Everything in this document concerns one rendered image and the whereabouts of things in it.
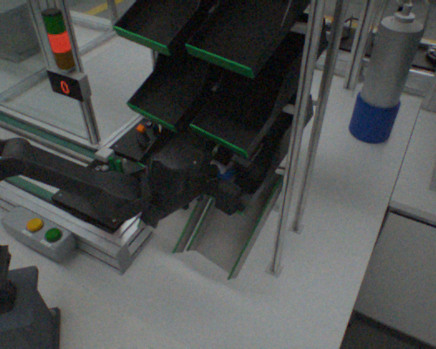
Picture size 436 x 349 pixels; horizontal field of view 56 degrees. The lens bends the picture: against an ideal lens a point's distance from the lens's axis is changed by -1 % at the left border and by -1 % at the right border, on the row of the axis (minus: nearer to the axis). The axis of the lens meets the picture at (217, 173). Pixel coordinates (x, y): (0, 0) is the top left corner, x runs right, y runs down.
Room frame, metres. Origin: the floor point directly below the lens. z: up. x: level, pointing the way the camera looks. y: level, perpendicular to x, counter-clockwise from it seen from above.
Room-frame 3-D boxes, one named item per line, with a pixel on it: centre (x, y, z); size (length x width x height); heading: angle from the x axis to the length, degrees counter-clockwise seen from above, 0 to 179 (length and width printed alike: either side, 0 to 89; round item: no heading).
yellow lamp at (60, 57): (1.06, 0.43, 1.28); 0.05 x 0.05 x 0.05
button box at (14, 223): (0.72, 0.50, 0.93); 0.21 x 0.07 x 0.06; 61
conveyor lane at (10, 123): (1.03, 0.57, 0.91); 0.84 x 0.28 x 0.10; 61
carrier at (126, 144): (1.09, 0.20, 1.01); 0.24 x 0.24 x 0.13; 61
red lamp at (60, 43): (1.06, 0.43, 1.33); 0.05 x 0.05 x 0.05
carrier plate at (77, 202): (0.86, 0.32, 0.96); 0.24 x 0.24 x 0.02; 61
